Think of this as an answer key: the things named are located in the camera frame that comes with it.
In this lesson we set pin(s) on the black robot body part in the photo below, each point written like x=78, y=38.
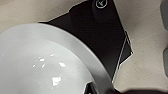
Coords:
x=100, y=90

